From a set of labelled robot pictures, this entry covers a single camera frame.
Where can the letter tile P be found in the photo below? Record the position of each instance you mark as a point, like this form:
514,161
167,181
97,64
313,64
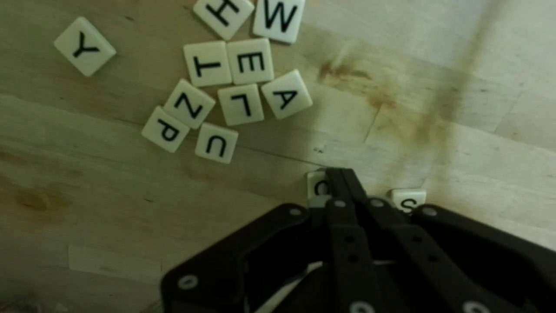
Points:
165,128

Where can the letter tile E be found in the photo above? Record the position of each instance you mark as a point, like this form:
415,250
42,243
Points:
250,61

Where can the letter tile H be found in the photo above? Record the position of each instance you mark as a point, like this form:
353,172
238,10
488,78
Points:
222,14

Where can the letter tile L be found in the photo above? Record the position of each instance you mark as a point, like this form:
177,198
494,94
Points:
240,104

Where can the letter tile U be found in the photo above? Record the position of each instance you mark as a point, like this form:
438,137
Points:
216,142

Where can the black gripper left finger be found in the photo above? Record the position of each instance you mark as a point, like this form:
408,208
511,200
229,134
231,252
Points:
249,261

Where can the letter tile O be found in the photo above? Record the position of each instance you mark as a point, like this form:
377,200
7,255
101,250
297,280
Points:
316,186

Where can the letter tile A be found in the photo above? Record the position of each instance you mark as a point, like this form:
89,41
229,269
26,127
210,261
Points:
285,95

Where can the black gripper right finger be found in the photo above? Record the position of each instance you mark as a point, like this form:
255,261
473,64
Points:
452,261

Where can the letter tile Y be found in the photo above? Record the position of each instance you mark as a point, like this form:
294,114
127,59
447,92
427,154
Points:
85,45

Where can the letter tile S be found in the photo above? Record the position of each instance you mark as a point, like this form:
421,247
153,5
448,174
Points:
408,198

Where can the letter tile W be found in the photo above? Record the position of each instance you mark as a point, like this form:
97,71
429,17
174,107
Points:
278,17

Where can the letter tile Z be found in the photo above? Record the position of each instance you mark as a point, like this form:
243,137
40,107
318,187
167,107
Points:
189,104

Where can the letter tile T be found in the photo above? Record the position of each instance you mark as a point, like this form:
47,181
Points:
207,62

